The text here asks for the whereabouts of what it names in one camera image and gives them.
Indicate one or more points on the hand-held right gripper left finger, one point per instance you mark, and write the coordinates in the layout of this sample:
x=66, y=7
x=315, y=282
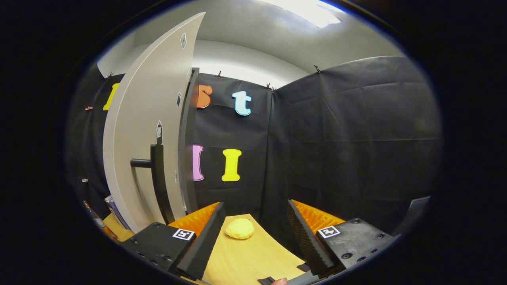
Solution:
x=206, y=237

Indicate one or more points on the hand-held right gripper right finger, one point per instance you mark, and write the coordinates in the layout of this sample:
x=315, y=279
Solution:
x=307, y=237

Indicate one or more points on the bottle with red label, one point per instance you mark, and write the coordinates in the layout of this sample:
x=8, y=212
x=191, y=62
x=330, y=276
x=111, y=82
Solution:
x=99, y=219

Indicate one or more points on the beige cabinet door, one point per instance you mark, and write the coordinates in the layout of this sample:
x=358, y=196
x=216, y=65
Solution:
x=138, y=118

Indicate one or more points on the dark grey cabinet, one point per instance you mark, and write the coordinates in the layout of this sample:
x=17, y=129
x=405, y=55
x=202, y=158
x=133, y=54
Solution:
x=188, y=138

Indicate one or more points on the yellow sponge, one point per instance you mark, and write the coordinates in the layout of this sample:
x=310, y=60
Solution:
x=239, y=228

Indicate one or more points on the blue book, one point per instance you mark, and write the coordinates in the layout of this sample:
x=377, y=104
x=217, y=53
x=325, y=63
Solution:
x=119, y=215

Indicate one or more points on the black backdrop cloth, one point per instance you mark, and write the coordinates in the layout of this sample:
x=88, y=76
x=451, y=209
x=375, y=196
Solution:
x=356, y=158

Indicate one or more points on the grey curved panel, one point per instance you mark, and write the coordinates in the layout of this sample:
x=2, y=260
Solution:
x=412, y=213

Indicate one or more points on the long ceiling light panel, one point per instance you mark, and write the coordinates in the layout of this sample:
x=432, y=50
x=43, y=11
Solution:
x=305, y=11

